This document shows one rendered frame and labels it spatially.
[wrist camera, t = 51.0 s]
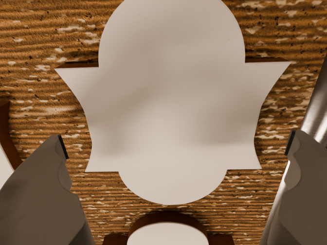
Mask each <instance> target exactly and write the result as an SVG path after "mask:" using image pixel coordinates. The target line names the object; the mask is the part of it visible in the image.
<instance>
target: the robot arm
mask: <svg viewBox="0 0 327 245"><path fill-rule="evenodd" d="M284 155H285V156H287V158H288V160H289V162H290V164H289V167H288V170H287V172H286V175H285V178H284V182H285V184H286V186H287V188H288V191H286V192H284V193H283V195H282V197H281V200H280V202H279V205H278V208H277V210H276V213H275V215H274V218H273V220H272V224H271V228H270V232H269V236H268V241H267V245H327V148H325V147H324V146H323V145H322V144H320V143H319V142H318V141H316V140H315V139H314V138H313V137H311V136H310V135H309V134H308V133H306V132H305V131H303V130H291V132H290V135H289V138H288V142H287V146H286V150H285V153H284ZM67 159H69V157H68V154H67V151H66V148H65V145H64V142H63V139H62V136H61V134H59V135H51V136H49V137H48V138H47V139H46V140H45V141H44V142H43V143H42V144H41V145H40V146H39V147H38V148H37V149H36V150H35V151H33V152H32V153H31V154H30V155H29V156H28V157H27V158H26V159H25V161H24V162H23V163H21V164H20V165H19V166H18V167H17V168H16V170H15V171H14V172H13V173H12V174H11V175H10V177H9V178H8V179H7V180H6V182H5V183H4V185H3V186H2V188H1V189H0V245H95V242H94V239H93V236H92V233H91V229H90V227H89V224H88V221H87V219H86V216H85V213H84V210H83V208H82V205H81V202H80V199H79V197H78V195H76V194H74V193H72V192H70V188H71V186H72V181H71V178H70V175H69V172H68V170H67V167H66V164H65V163H66V161H67Z"/></svg>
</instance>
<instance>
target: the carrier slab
mask: <svg viewBox="0 0 327 245"><path fill-rule="evenodd" d="M123 1H124V0H0V101H10V106H9V115H8V127H9V134H10V137H11V139H12V141H13V143H14V145H15V147H16V150H17V152H18V154H19V156H20V158H21V160H22V161H23V162H24V161H25V159H26V158H27V157H28V156H29V155H30V154H31V153H32V152H33V151H35V150H36V149H37V148H38V147H39V146H40V145H41V144H42V143H43V142H44V141H45V140H46V139H47V138H48V137H49V136H51V135H59V134H61V136H62V139H63V142H64V145H65V148H66V151H67V154H68V157H69V159H67V161H66V163H65V164H66V167H67V170H68V172H69V175H70V178H71V181H72V186H71V188H70V192H72V193H74V194H76V195H78V197H79V199H80V202H81V205H82V208H83V210H84V213H85V216H86V219H87V221H88V224H89V227H90V229H91V233H92V236H93V239H94V242H95V245H102V244H103V240H104V237H105V236H128V234H129V230H130V228H131V227H132V225H133V224H134V223H135V222H136V221H138V220H139V219H141V218H143V217H145V216H147V215H150V214H153V213H158V212H177V213H182V214H185V215H188V216H191V217H193V218H195V219H196V220H198V221H199V222H200V223H201V224H202V225H203V226H204V227H205V229H206V232H207V235H232V238H233V241H234V244H235V245H259V242H260V240H261V237H262V234H263V231H264V228H265V226H266V223H267V220H268V217H269V215H270V212H271V209H272V206H273V203H274V200H275V197H276V194H277V192H278V189H279V186H280V183H281V180H282V177H283V175H284V172H285V169H286V166H287V163H288V161H289V160H288V158H287V156H285V155H284V153H285V150H286V146H287V142H288V138H289V135H290V132H291V130H299V129H300V127H301V124H302V121H303V118H304V115H305V112H306V110H307V107H308V104H309V101H310V98H311V96H312V93H313V90H314V87H315V84H316V81H317V79H318V76H319V73H320V70H321V67H322V64H323V62H324V59H325V56H326V53H327V0H221V1H222V2H223V3H224V4H225V5H226V6H227V7H228V8H229V9H230V11H231V12H232V13H233V15H234V17H235V18H236V20H237V22H238V24H239V27H240V29H241V32H242V36H243V40H244V46H245V59H259V58H284V59H287V60H289V61H291V63H290V64H289V66H288V67H287V68H286V69H285V71H284V72H283V73H282V75H281V76H280V77H279V79H278V80H277V81H276V83H275V84H274V86H273V87H272V89H271V90H270V92H269V93H268V95H267V97H266V99H265V100H264V102H263V104H262V107H261V110H260V113H259V118H258V122H257V127H256V131H255V135H254V148H255V152H256V155H257V158H258V161H259V163H260V165H261V168H262V169H229V170H227V172H226V175H225V177H224V179H223V180H222V182H221V183H220V184H219V186H218V187H217V188H216V189H215V190H213V191H212V192H211V193H210V194H208V195H207V196H205V197H203V198H201V199H199V200H196V201H193V202H190V203H185V204H179V205H166V204H159V203H154V202H151V201H148V200H145V199H143V198H141V197H139V196H138V195H136V194H135V193H133V192H132V191H131V190H130V189H129V188H128V187H127V186H126V185H125V184H124V182H123V181H122V179H121V177H120V175H119V172H118V171H114V172H85V170H86V167H87V165H88V162H89V159H90V156H91V149H92V141H91V136H90V132H89V128H88V124H87V120H86V116H85V112H84V110H83V108H82V106H81V104H80V102H79V101H78V99H77V98H76V96H75V95H74V93H73V92H72V90H71V89H70V88H69V87H68V85H67V84H66V83H65V81H64V80H63V79H62V78H61V76H60V75H59V74H58V73H57V72H56V70H55V68H56V67H58V66H60V65H63V64H96V63H99V62H98V55H99V45H100V40H101V36H102V33H103V30H104V28H105V25H106V23H107V22H108V20H109V18H110V16H111V15H112V14H113V12H114V11H115V10H116V8H117V7H118V6H119V5H120V4H121V3H122V2H123Z"/></svg>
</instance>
